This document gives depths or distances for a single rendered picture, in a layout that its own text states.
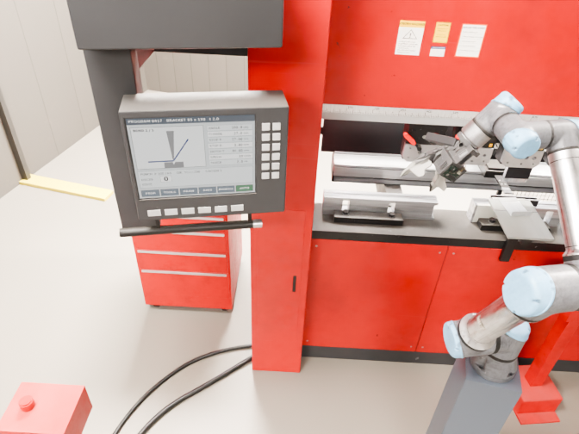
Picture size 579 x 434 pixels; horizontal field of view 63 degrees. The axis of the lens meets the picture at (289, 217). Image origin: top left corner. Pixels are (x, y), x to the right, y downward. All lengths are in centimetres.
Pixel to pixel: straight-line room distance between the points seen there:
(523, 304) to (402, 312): 122
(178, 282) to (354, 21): 165
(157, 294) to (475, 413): 173
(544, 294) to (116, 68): 121
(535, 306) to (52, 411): 136
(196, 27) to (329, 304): 151
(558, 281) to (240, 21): 97
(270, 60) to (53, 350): 199
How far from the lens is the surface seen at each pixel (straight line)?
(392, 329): 251
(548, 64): 198
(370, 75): 182
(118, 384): 266
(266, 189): 145
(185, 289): 273
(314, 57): 156
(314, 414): 248
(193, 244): 248
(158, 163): 139
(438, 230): 216
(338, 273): 220
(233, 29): 126
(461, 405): 189
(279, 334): 236
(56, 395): 170
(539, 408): 277
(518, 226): 210
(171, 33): 126
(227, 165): 139
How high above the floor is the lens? 214
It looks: 37 degrees down
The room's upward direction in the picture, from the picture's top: 3 degrees clockwise
